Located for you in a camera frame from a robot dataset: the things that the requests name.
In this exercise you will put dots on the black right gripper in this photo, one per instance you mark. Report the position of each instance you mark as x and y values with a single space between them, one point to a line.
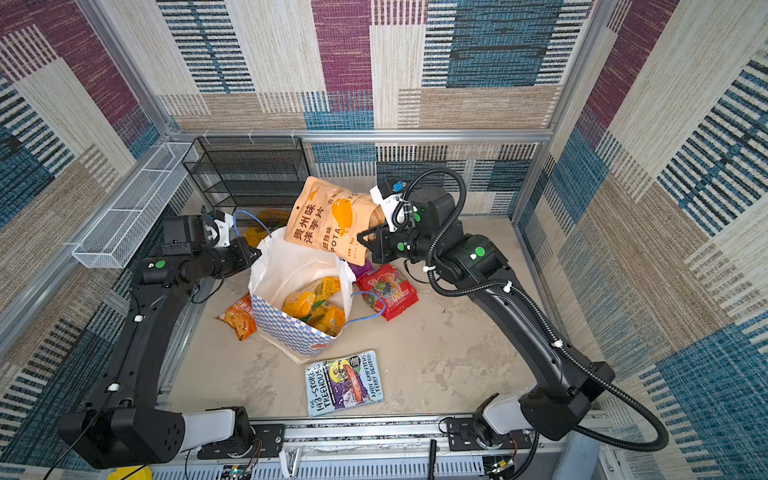
380 247

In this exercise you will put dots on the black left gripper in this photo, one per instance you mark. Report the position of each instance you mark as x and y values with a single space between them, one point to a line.
239 246

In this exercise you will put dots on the blue checkered paper bag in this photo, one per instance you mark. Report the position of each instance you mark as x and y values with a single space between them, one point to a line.
284 268

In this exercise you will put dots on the red fruit jelly bag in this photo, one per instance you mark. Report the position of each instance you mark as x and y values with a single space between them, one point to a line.
387 291

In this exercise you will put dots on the yellow fruit jelly bag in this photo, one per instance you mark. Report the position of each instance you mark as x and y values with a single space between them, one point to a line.
301 303

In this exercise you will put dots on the orange potato chip bag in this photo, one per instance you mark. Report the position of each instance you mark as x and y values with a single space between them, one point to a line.
329 218

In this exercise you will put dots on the yellow snack bag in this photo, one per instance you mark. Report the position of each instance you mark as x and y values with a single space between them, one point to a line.
327 318

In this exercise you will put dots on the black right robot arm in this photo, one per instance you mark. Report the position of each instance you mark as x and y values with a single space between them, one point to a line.
567 381

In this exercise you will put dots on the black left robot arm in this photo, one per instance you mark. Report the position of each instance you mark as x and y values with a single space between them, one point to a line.
120 424

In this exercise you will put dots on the orange corn chip bag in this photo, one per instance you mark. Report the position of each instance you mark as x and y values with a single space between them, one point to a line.
239 317

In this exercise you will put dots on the purple grape jelly bag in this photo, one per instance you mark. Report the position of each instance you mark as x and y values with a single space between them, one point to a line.
361 270

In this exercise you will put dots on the yellow snack pack under rack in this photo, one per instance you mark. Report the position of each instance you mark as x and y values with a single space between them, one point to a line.
254 224

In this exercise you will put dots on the black mesh shelf rack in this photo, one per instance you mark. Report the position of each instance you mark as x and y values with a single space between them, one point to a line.
248 172

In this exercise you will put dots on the colourful treehouse book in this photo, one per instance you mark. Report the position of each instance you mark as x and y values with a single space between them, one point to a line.
336 385

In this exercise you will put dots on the yellow object at bottom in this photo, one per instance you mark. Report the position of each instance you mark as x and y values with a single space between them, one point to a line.
131 473

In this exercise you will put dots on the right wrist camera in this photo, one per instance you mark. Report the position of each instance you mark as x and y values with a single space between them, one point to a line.
388 195

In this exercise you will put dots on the white wire wall basket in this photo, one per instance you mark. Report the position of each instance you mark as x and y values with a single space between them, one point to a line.
114 239

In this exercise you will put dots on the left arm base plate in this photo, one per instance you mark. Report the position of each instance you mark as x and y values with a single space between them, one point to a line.
258 441

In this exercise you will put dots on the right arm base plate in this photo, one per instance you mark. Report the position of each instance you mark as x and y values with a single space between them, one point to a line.
467 434

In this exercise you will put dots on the aluminium front rail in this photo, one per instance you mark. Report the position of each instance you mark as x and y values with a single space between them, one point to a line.
395 447

